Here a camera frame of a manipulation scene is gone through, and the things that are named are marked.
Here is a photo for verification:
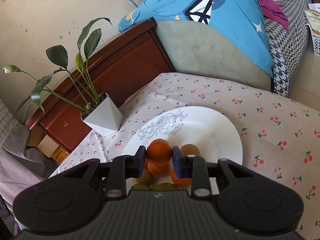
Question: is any dimpled mandarin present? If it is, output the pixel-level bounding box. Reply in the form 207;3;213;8
148;161;171;177

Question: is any small mandarin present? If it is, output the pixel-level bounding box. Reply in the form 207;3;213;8
144;159;149;169

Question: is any brown kiwi back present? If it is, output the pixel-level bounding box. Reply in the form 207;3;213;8
180;144;200;157

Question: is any houndstooth sofa cover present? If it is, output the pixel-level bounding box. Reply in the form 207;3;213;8
265;0;309;97

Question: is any blue patterned blanket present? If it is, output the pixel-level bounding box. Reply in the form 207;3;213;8
118;0;274;76

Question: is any brown kiwi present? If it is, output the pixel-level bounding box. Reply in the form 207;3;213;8
180;144;200;157
135;169;153;186

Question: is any grey green sofa armrest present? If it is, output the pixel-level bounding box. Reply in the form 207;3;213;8
122;0;275;92

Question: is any cardboard box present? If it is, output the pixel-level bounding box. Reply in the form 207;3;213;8
37;135;59;158

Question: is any yellow labelled box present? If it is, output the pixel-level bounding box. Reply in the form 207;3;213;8
50;146;69;164

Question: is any paper bag in basket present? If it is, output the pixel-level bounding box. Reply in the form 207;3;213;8
304;3;320;35

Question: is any dark wooden cabinet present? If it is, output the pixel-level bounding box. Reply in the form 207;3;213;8
25;18;174;152

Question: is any grey checked fabric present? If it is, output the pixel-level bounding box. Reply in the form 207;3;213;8
0;102;58;211

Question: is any white plastic basket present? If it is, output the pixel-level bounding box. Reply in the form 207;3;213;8
307;24;320;56

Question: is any green lime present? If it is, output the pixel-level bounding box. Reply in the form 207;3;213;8
131;183;152;191
151;183;180;191

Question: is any large mandarin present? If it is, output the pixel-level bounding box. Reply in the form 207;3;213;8
171;171;192;188

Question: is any cherry print tablecloth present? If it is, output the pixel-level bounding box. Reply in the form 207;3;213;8
56;73;319;239

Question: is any white floral plate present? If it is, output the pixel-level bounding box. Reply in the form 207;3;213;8
120;106;244;196

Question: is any green leafy plant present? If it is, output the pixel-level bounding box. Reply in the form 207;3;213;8
3;17;113;116

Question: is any purple cloth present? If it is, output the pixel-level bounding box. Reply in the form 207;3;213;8
258;0;289;30

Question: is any white geometric plant pot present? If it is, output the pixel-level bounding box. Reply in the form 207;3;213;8
81;93;123;137

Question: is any orange mandarin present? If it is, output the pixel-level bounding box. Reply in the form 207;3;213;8
146;139;172;165

